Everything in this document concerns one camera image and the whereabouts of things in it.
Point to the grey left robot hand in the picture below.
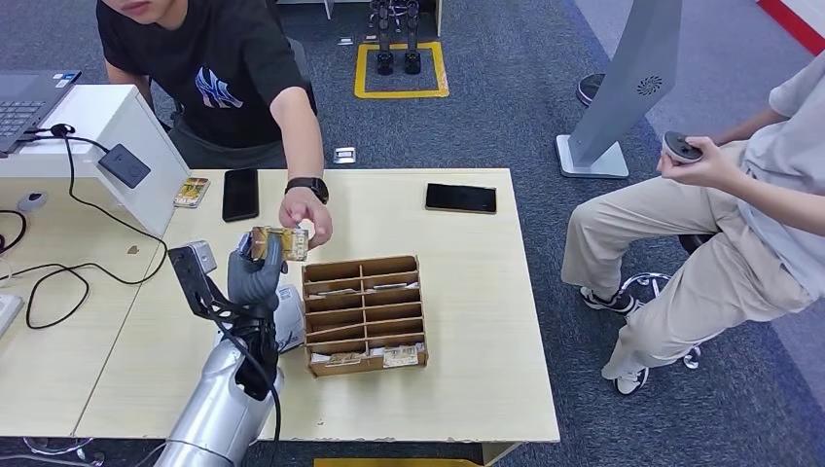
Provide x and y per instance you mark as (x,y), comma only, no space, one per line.
(254,280)

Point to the person's left hand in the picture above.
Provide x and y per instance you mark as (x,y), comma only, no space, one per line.
(312,216)
(706,171)

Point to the round white black controller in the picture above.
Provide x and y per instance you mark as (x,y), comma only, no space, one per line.
(680,147)

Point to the white card reader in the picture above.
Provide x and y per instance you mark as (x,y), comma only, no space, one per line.
(291,316)

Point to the stack of printed cards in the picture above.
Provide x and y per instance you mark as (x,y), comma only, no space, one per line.
(191,192)

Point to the person's left forearm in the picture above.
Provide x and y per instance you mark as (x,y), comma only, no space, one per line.
(300,135)
(773,200)

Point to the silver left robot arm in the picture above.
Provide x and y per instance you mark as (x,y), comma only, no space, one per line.
(219,412)

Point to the person's right forearm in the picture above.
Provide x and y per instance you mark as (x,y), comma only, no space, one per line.
(741,127)

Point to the white key card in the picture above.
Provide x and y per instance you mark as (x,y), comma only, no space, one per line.
(394,286)
(330,293)

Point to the person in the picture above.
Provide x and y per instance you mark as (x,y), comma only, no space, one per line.
(677,258)
(206,64)

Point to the pale printed card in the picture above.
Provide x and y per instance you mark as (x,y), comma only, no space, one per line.
(341,359)

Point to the brown cardboard card organizer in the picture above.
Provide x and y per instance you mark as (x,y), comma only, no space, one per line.
(364,371)

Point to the small black card reader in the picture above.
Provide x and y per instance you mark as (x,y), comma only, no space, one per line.
(124,166)

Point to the black wristwatch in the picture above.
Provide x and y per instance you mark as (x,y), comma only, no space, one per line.
(309,187)

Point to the silver floor socket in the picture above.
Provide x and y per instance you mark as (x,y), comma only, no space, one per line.
(343,154)

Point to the chrome stool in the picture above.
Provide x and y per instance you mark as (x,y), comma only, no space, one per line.
(693,244)

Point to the black smartphone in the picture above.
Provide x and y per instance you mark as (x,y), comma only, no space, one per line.
(460,198)
(240,194)

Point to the grey floor stand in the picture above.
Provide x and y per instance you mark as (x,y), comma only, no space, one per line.
(631,84)

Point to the black round base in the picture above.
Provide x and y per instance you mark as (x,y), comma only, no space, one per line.
(588,87)

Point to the yellow floor tape square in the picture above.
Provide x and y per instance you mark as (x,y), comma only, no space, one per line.
(399,93)

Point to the black robot leg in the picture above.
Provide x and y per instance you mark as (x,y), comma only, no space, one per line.
(385,61)
(412,61)

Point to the white desk riser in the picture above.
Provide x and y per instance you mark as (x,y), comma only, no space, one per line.
(109,109)

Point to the grey computer mouse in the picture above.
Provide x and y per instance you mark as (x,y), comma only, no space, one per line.
(32,201)

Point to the white flat device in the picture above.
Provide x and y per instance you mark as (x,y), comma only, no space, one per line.
(8,312)

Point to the grey laptop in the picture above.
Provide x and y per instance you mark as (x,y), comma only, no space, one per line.
(26,103)

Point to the pale wooden desk leg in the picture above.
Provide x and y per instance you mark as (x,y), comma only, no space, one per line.
(496,451)

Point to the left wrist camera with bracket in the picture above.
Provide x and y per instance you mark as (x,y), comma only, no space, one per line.
(200,258)

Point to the white frame post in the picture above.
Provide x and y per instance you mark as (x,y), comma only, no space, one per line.
(438,16)
(327,8)

